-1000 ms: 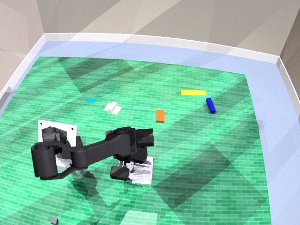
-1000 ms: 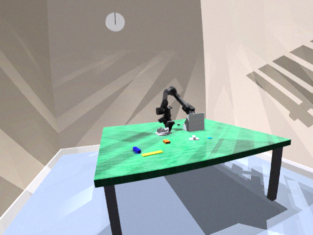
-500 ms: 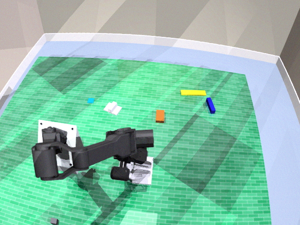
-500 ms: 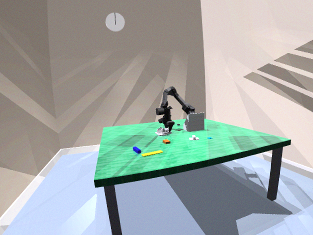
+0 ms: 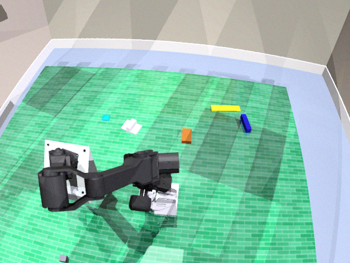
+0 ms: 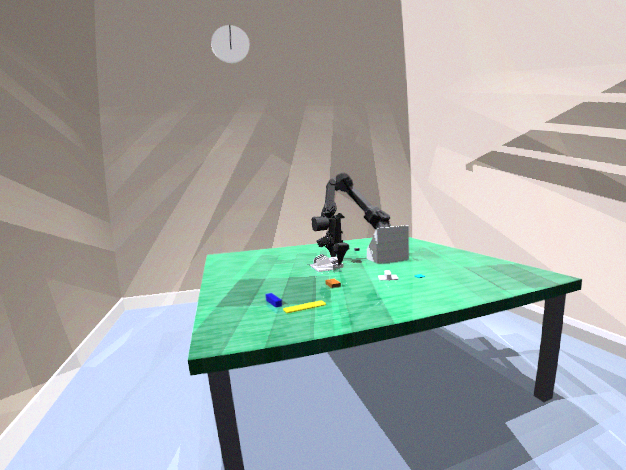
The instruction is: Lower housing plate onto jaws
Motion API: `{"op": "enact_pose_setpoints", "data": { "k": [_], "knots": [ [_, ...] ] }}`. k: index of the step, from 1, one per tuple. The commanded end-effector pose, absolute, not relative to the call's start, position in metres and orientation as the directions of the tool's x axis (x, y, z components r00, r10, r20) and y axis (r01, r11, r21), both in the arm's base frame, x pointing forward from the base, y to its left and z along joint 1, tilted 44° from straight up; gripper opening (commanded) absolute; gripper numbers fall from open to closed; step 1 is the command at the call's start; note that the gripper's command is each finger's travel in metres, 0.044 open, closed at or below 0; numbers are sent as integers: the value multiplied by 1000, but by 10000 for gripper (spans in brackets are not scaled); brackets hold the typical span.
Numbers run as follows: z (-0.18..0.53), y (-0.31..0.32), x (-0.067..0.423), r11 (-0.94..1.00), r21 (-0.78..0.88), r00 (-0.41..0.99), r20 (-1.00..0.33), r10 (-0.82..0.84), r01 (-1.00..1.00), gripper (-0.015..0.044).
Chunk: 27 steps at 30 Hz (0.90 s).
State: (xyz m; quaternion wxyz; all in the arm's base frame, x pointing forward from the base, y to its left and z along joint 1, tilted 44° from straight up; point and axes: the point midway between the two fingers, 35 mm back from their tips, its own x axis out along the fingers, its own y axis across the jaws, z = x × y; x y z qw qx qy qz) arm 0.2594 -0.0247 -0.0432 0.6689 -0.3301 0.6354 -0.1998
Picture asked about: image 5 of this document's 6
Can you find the blue rectangular bar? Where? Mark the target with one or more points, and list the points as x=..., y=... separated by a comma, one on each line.
x=246, y=123

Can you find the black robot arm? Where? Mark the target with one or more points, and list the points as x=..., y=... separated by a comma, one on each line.
x=139, y=168

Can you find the yellow flat bar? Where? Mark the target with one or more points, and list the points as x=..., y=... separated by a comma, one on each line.
x=225, y=108

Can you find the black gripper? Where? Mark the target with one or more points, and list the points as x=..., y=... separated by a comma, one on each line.
x=140, y=203

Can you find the small cyan flat square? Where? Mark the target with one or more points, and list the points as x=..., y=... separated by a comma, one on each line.
x=106, y=117

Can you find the orange block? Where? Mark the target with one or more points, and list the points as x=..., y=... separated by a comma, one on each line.
x=186, y=136

